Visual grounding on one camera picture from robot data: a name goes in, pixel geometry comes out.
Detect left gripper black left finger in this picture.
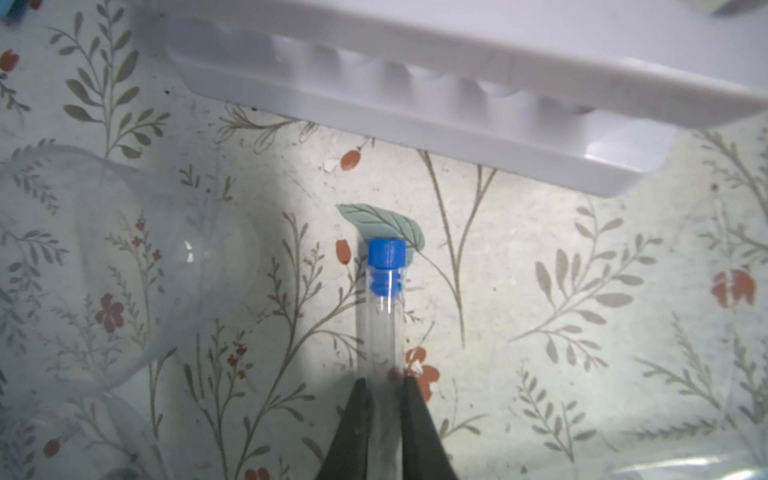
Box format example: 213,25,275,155
315,378,373,480

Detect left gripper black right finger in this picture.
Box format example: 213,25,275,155
400,376,458,480

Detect small white tube rack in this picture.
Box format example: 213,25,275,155
151,1,767,197

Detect clear glass beaker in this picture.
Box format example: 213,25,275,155
1,144,261,408

